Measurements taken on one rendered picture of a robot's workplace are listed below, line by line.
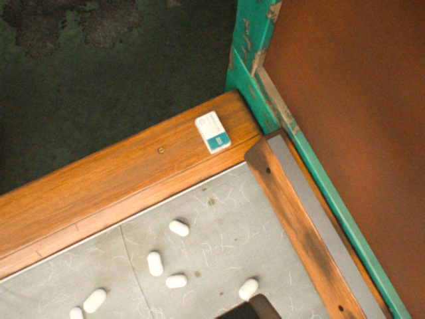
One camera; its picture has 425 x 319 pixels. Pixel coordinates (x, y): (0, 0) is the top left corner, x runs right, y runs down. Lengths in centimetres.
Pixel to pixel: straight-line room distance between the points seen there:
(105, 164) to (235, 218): 23
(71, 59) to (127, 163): 103
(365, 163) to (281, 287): 29
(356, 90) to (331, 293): 30
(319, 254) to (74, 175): 39
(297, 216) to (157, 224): 23
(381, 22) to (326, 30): 9
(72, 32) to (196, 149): 113
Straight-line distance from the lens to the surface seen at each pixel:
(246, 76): 69
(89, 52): 170
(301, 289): 72
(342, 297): 62
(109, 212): 70
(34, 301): 74
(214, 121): 70
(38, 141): 160
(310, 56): 50
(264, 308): 37
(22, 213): 73
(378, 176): 49
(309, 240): 62
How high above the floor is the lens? 144
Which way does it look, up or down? 74 degrees down
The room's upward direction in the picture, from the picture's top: 8 degrees clockwise
